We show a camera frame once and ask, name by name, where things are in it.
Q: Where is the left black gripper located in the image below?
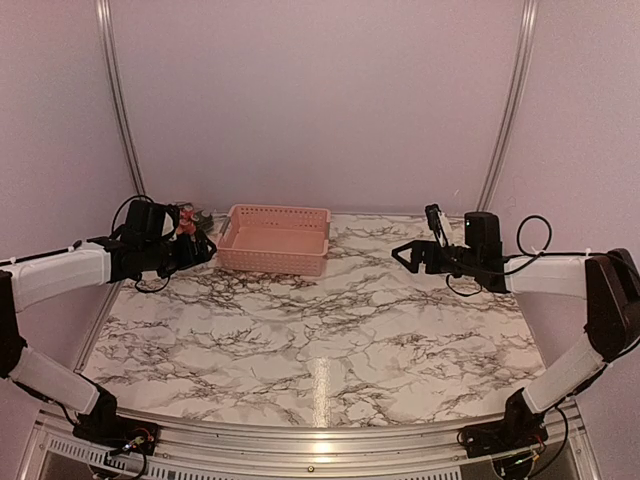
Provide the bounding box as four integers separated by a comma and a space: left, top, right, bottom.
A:
141, 228, 215, 279

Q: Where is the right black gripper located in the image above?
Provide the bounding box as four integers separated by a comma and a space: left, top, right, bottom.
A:
391, 240, 480, 277

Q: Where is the clear zip top bag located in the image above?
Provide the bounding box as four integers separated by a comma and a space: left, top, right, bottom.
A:
175, 202, 214, 235

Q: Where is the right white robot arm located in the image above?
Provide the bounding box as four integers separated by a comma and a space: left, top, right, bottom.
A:
391, 204, 639, 448

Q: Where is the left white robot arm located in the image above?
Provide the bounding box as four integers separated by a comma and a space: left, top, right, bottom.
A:
1, 195, 217, 445

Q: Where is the pink perforated plastic basket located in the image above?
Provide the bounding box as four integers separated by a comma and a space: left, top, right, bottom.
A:
217, 204, 331, 277

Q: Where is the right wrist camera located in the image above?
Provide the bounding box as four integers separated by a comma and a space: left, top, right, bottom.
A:
425, 203, 451, 248

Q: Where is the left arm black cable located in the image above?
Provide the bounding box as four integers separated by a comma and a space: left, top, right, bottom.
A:
110, 195, 176, 294

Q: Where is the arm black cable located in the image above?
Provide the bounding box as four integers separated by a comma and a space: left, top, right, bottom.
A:
110, 195, 176, 294
446, 215, 556, 296

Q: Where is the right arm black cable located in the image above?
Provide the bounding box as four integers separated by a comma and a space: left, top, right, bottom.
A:
446, 215, 556, 296

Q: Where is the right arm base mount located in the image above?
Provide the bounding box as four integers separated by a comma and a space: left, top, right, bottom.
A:
457, 388, 549, 458

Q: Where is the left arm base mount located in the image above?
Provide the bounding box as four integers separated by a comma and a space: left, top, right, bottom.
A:
73, 386, 159, 456

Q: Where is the front aluminium rail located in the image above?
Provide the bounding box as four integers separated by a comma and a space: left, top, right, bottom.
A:
19, 407, 601, 480

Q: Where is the right aluminium frame post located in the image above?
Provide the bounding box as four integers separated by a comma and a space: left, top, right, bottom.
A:
476, 0, 540, 210

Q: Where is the aluminium frame post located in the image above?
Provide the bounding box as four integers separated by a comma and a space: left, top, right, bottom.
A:
476, 0, 540, 210
95, 0, 147, 195

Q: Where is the left aluminium frame post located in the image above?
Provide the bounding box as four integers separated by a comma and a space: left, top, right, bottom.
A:
95, 0, 147, 195

